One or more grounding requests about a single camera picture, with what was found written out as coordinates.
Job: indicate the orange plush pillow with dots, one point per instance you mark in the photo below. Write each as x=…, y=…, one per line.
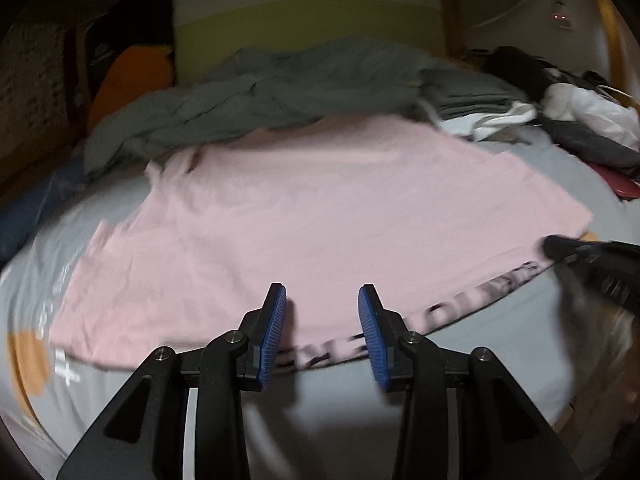
x=135, y=75

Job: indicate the folded grey clothes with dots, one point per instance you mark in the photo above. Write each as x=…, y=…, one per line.
x=475, y=92

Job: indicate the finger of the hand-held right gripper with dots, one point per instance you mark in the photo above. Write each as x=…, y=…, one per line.
x=575, y=250

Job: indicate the black bag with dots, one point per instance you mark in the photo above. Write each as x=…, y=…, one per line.
x=145, y=15

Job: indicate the red flat item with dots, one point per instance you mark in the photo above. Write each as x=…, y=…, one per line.
x=620, y=182

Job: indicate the grey crumpled blanket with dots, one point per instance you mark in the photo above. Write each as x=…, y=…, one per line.
x=300, y=85

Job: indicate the blue cloth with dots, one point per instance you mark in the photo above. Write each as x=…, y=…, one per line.
x=45, y=200

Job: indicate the black clothing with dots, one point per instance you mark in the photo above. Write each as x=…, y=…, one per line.
x=515, y=67

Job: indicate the folded white clothes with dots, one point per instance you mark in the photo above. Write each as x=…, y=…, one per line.
x=500, y=120

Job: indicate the white wall device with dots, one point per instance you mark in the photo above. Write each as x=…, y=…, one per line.
x=560, y=15

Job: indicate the woven wicker basket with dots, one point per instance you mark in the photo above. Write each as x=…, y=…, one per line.
x=35, y=70

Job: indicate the pink printed t-shirt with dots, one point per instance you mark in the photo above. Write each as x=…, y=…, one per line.
x=325, y=210

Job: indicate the dark grey cloth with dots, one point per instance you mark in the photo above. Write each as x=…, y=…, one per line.
x=590, y=145

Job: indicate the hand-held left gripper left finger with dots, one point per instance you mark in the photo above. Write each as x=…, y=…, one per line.
x=272, y=330

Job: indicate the grey printed bed sheet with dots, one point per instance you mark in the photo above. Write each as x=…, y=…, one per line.
x=340, y=410

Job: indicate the white crumpled cloth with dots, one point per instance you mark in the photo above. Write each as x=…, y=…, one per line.
x=600, y=110

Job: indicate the yellow green headboard cushion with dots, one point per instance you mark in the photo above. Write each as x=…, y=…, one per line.
x=300, y=20

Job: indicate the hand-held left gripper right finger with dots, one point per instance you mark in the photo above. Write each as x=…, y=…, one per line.
x=372, y=335

